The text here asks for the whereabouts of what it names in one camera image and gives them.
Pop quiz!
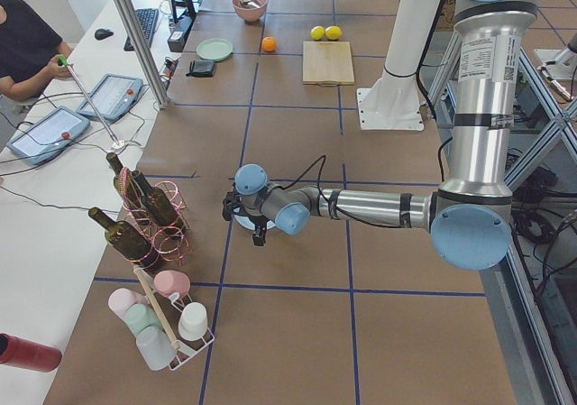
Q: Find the light blue plate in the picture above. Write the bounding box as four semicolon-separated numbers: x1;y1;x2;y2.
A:
234;216;276;231

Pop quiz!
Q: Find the green plate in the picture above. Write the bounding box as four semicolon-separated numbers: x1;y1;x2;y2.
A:
196;38;234;62

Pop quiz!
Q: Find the person's hand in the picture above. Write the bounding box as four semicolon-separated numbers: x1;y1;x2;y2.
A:
42;54;71;79

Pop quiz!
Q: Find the dark wine bottle back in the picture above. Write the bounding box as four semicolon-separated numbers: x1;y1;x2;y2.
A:
131;170;186;235

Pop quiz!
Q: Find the dark wine bottle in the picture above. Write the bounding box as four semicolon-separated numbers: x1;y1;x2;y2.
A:
88;207;164;272
131;170;186;235
105;152;142;210

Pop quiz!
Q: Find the white cup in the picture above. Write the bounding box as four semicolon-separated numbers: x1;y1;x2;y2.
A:
178;302;207;341

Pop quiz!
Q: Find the dark wine bottle front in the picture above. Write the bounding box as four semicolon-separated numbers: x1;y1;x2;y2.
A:
88;207;164;272

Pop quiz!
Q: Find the mint green cup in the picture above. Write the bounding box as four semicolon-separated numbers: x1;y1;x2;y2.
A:
123;303;162;336

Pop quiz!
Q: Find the grey cup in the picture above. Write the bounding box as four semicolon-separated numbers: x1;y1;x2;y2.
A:
135;326;176;371

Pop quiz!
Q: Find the pale pink cup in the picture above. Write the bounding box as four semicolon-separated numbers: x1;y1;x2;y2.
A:
107;288;149;320

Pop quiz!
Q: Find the dark grey folded cloth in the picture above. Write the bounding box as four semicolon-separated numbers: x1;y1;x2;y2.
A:
186;60;215;78

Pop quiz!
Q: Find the wooden cutting board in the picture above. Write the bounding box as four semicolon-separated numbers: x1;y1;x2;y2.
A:
302;41;355;85

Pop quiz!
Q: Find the orange fruit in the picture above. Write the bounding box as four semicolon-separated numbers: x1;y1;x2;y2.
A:
261;36;278;53

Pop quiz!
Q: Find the teach pendant far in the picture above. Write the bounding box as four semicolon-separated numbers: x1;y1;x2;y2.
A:
89;73;143;123

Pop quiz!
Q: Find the teach pendant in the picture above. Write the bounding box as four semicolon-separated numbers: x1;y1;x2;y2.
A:
89;73;143;123
7;106;89;165

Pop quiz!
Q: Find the yellow lemon left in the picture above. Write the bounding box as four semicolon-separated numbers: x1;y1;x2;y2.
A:
310;25;325;41

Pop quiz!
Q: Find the yellow lemon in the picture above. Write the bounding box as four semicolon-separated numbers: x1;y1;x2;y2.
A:
310;25;325;41
325;25;343;41

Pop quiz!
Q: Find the black computer box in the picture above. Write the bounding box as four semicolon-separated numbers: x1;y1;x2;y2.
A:
167;15;193;53

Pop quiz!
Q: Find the yellow lemon right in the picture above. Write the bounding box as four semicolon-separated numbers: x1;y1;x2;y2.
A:
325;25;343;41

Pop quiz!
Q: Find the pink bowl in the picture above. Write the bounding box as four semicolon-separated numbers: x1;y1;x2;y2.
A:
232;0;268;23

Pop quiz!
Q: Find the metal scoop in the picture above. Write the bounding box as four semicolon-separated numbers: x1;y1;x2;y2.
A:
234;0;265;9

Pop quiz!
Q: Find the teach pendant near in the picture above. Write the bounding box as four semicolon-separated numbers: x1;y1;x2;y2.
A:
7;106;89;165

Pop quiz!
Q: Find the black keyboard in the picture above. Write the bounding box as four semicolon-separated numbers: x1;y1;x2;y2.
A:
135;8;159;47

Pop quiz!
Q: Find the black computer mouse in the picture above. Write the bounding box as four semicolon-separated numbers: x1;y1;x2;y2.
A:
94;28;114;41

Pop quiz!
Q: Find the pink rod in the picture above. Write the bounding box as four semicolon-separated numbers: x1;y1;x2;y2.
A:
57;54;126;153

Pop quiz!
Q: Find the red thermos bottle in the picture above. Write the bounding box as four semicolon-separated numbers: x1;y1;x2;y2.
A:
1;333;62;373

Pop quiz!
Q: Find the person in black shirt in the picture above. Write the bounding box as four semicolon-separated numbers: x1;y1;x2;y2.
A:
1;0;72;102

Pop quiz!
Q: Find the copper wire bottle rack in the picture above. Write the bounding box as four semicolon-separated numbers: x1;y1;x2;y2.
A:
114;167;191;266

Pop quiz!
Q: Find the white wire cup rack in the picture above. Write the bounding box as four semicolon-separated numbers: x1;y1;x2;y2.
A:
133;268;215;371

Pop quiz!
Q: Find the wooden rack handle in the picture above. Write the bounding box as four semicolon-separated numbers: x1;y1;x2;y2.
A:
133;268;180;351

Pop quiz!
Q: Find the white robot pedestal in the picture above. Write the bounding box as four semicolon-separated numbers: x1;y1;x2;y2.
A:
357;0;442;131

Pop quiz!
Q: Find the aluminium frame post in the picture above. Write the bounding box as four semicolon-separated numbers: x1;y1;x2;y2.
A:
113;0;169;109

